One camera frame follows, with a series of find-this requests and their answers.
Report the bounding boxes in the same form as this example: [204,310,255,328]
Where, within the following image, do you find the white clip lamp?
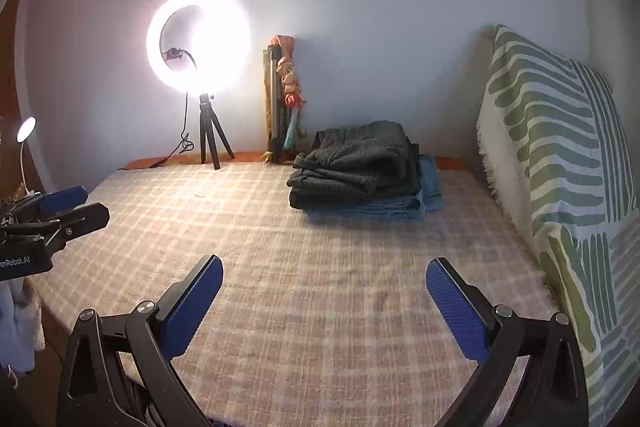
[15,116,38,202]

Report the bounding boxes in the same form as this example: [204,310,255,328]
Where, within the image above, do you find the folded blue jeans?
[302,153,446,222]

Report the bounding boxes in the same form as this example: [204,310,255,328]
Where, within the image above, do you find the white cloth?
[0,277,46,375]

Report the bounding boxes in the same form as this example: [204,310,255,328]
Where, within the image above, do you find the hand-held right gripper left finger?
[57,254,224,427]

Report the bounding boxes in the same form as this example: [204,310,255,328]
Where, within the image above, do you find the black phone holder clip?
[162,48,197,70]

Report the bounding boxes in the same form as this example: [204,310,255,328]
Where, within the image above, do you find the dark folded pants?
[288,177,421,210]

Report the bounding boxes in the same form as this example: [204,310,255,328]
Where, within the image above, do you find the small black tripod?
[199,93,236,171]

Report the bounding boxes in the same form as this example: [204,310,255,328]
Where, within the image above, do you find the pink checked blanket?
[42,162,558,427]

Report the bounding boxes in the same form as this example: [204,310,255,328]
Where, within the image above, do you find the black power cable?
[150,92,195,168]

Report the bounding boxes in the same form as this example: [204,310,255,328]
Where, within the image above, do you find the colourful patterned scarf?
[270,35,308,152]

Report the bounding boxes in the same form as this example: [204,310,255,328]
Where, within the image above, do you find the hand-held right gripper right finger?
[425,257,590,427]

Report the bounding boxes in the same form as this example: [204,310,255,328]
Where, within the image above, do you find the green patterned throw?
[476,24,640,427]

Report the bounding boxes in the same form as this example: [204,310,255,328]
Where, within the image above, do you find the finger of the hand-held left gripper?
[37,186,90,214]
[30,202,111,240]

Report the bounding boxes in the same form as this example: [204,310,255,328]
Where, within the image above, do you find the white ring light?
[146,0,252,95]

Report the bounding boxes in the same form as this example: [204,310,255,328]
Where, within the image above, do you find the grey pants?
[292,121,420,188]

